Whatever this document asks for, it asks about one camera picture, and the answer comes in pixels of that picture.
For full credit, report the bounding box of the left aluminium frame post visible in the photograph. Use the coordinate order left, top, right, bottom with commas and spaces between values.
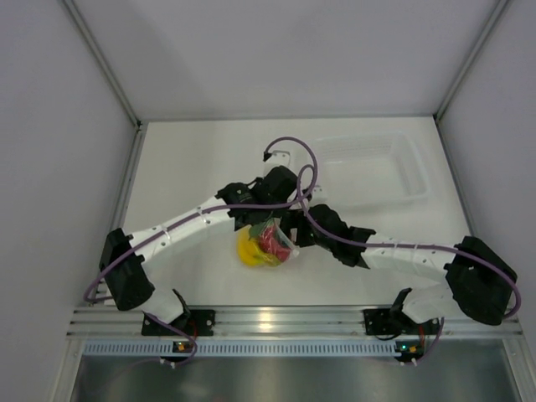
62, 0, 143, 129

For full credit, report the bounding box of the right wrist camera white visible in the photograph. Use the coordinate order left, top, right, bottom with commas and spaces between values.
311, 185, 327, 202

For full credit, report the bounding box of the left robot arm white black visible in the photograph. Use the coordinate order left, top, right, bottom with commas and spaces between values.
100, 166, 297, 335

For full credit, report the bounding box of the right aluminium frame post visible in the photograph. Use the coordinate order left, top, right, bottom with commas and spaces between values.
433, 0, 516, 122

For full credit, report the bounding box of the clear plastic basket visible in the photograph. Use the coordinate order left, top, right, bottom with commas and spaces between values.
310, 131, 430, 210

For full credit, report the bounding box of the red fake dragon fruit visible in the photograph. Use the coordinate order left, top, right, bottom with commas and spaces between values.
257, 226, 292, 265

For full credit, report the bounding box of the aluminium mounting rail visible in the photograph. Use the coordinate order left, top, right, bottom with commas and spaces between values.
66, 304, 524, 338

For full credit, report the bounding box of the yellow fake banana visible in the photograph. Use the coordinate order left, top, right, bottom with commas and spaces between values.
236, 230, 270, 267

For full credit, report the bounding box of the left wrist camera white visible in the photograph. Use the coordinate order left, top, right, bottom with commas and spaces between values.
263, 150, 291, 177

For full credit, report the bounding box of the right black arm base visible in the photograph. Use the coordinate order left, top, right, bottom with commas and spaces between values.
363, 308, 415, 340

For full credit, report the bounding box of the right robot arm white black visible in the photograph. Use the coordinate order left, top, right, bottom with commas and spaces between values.
281, 204, 518, 332

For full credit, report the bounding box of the clear zip top bag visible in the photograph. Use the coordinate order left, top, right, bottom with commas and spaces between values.
236, 218, 299, 268

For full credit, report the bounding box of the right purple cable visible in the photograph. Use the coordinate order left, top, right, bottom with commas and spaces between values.
295, 163, 523, 365

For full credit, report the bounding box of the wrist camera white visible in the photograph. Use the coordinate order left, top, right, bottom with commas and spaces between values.
311, 185, 327, 202
263, 150, 291, 177

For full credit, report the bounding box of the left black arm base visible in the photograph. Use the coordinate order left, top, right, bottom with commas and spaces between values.
141, 308, 216, 338

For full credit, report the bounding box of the aluminium frame post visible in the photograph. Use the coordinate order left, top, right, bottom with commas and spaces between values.
433, 0, 516, 122
62, 0, 143, 129

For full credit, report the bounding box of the white slotted cable duct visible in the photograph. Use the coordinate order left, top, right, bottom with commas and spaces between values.
83, 339, 405, 358

